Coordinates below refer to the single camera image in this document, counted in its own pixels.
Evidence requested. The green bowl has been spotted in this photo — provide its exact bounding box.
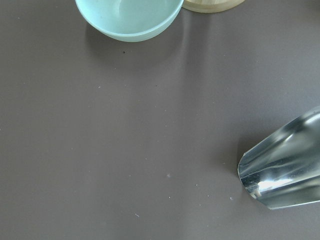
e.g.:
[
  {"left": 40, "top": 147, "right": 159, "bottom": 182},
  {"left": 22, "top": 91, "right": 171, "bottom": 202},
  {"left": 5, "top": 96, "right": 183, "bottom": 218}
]
[{"left": 75, "top": 0, "right": 183, "bottom": 42}]

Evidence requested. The wooden cup tree stand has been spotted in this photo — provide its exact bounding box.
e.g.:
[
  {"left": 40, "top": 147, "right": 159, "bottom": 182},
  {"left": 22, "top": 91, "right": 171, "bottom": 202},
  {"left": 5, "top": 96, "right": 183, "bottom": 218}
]
[{"left": 182, "top": 0, "right": 245, "bottom": 14}]

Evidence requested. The metal scoop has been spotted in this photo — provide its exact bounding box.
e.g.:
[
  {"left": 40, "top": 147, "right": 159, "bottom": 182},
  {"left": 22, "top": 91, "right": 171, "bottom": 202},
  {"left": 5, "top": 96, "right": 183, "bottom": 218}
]
[{"left": 237, "top": 106, "right": 320, "bottom": 210}]

